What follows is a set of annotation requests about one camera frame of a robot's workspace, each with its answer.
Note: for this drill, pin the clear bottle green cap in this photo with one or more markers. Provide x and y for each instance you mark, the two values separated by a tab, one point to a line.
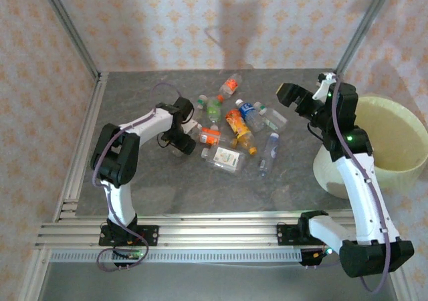
200	108

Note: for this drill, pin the clear bottle green white label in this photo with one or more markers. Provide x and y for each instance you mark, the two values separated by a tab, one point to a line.
274	117

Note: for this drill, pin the blue label bottle white cap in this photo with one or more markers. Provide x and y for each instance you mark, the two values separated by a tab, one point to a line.
249	112

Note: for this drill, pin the pale blue water bottle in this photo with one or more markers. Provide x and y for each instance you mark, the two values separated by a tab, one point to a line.
271	148

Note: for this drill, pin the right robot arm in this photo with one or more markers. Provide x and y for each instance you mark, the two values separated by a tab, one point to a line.
357	194

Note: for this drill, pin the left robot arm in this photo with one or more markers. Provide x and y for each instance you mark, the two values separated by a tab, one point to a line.
122	200

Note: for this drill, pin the white plastic bin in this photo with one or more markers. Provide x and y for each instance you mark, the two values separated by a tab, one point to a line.
329	174

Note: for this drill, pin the bottle orange white label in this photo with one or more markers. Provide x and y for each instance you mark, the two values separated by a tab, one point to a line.
210	136

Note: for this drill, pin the flat clear bottle white label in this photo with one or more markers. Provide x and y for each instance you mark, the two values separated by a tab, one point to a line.
224	158

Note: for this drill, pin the clear bottle orange cap label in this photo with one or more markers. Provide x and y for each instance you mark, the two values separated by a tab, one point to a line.
230	85

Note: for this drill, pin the orange juice bottle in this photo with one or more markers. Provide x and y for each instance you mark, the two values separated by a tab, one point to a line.
239	127

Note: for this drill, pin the grey metal lower panel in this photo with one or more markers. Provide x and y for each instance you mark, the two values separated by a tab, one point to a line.
217	281

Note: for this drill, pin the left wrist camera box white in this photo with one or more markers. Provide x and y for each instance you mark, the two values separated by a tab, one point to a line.
191	126

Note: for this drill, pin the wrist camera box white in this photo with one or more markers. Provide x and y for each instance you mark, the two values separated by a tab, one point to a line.
323	83
191	126

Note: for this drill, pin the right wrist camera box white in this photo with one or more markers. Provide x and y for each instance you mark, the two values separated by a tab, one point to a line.
323	83

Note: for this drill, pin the aluminium frame post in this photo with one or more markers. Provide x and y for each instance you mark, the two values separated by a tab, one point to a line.
361	30
72	30

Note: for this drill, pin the aluminium side rail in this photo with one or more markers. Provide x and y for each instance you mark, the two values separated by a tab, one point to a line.
98	93

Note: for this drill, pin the aluminium front rail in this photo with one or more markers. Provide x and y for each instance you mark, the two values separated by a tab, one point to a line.
217	234

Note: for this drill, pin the aluminium frame leg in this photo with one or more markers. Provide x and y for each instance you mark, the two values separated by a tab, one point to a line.
33	274
403	289

